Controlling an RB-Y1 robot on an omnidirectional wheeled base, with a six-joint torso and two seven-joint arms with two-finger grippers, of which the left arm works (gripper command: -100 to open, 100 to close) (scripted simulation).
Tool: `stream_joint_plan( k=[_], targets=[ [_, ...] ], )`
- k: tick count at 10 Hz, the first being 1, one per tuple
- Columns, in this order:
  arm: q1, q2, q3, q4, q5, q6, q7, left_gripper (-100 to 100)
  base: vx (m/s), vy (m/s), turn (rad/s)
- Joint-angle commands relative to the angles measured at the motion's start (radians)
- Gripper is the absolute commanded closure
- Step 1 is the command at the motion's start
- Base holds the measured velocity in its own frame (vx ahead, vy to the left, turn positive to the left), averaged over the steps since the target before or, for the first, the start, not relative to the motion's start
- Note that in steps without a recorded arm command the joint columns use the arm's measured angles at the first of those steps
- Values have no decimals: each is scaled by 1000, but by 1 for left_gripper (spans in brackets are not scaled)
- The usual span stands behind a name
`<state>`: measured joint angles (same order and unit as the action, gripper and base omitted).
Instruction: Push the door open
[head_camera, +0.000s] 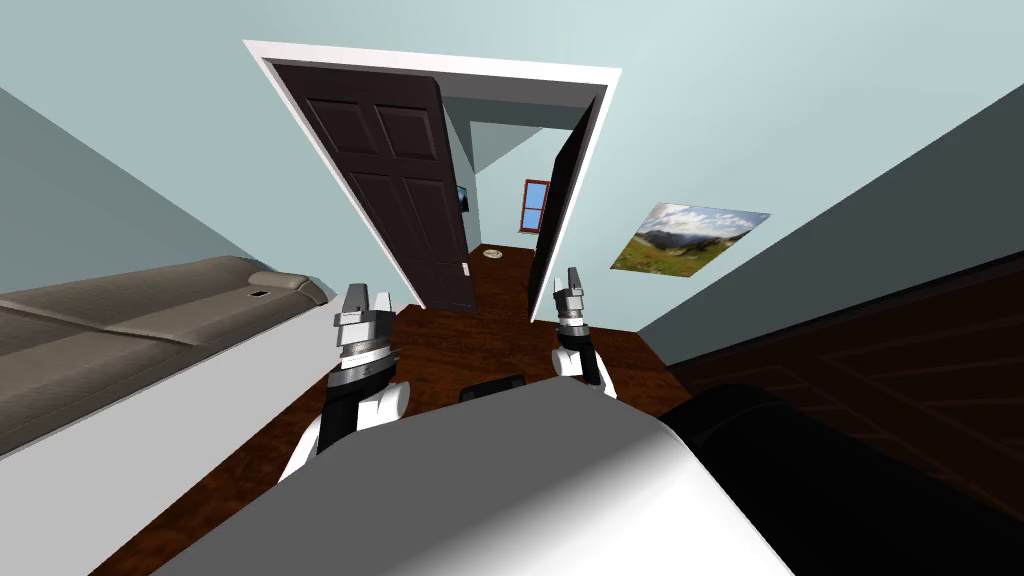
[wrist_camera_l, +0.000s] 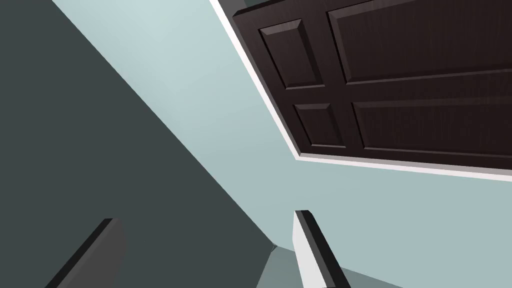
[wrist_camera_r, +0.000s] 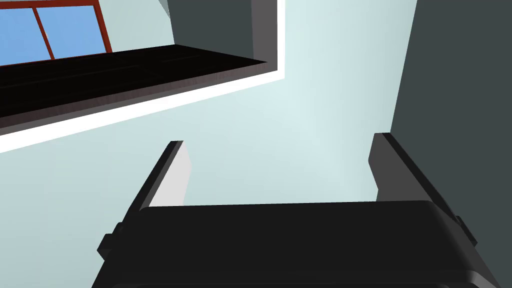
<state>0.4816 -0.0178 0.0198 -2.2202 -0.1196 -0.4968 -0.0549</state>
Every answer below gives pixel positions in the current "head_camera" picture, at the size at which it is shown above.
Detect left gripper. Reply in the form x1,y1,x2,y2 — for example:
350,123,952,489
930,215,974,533
332,283,398,352

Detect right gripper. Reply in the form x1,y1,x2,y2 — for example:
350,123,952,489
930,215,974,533
552,267,589,328

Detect dark brown plain door leaf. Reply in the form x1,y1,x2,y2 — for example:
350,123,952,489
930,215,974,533
526,95,603,323

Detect red framed window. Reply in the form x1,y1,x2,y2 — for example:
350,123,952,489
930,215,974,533
519,179,553,234

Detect dark brown panelled door leaf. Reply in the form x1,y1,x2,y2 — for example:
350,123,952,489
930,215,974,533
270,62,480,314

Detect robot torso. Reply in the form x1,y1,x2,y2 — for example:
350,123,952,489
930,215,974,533
150,373,795,576

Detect grey brown sofa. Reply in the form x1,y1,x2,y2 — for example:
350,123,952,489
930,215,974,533
0,255,338,459

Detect mountain landscape wall picture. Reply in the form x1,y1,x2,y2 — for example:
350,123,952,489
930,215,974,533
609,201,772,280

